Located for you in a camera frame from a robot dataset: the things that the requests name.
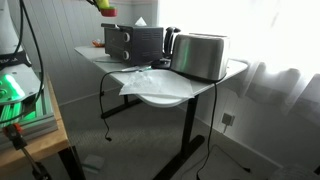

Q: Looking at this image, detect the pink plastic bowl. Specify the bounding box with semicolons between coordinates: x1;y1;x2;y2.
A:
99;7;119;18

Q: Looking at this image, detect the black toaster oven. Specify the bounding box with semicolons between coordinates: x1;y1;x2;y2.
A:
100;22;165;67

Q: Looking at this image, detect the stainless steel toaster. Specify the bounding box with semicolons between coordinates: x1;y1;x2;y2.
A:
169;32;232;83

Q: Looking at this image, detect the small orange object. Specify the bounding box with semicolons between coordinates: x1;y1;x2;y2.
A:
92;39;106;48

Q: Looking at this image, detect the silver metal utensil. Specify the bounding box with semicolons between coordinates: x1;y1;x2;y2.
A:
121;67;142;73

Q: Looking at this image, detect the clear green-strip zip bag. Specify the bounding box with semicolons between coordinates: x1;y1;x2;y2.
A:
121;64;153;73

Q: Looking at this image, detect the black electric kettle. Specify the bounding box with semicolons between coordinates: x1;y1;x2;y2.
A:
162;26;182;60

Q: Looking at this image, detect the white plastic sheet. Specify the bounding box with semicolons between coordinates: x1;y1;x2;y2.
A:
118;68;196;100

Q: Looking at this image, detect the white round plate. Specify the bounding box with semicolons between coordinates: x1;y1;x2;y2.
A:
135;93;192;109

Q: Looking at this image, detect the wooden workbench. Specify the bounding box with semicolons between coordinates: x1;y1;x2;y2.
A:
0;72;87;180

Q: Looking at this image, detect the orange bar clamp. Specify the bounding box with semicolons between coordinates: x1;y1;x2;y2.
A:
1;122;53;180

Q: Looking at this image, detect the pale foam block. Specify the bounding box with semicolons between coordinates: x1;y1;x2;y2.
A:
81;153;106;175

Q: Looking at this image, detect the white sheer curtain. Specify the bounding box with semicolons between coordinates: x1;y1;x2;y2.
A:
157;0;320;169

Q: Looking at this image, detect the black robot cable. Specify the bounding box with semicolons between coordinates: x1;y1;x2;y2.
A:
0;0;46;126

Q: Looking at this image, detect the black power cable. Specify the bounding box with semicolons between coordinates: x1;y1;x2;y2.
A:
98;68;152;143
195;82;219;180

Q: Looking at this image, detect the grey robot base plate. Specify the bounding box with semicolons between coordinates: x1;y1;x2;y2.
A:
0;64;45;107

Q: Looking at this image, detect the aluminium rail frame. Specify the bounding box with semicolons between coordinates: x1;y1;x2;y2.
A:
0;69;60;152

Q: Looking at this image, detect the black table leg frame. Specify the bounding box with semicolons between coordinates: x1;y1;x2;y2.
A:
99;93;206;180

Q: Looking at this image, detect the white wall plug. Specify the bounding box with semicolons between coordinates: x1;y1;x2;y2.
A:
221;112;236;135

